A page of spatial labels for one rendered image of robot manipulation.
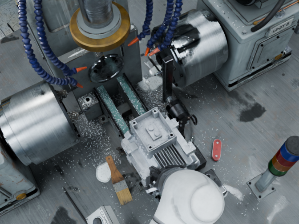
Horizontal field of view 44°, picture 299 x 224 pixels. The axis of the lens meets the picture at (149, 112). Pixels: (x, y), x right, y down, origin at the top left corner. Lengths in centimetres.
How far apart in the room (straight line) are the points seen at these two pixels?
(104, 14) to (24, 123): 42
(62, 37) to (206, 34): 51
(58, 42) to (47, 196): 58
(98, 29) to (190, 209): 59
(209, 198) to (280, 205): 77
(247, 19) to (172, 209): 81
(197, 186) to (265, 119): 90
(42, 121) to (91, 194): 39
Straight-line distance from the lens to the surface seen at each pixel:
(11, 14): 254
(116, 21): 109
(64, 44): 141
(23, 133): 120
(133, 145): 118
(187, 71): 130
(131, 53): 142
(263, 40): 141
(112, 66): 141
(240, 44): 135
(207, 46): 131
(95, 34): 107
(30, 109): 121
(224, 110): 156
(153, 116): 118
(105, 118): 152
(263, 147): 152
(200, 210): 71
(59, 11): 130
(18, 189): 138
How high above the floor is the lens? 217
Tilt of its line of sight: 63 degrees down
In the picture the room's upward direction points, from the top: 4 degrees counter-clockwise
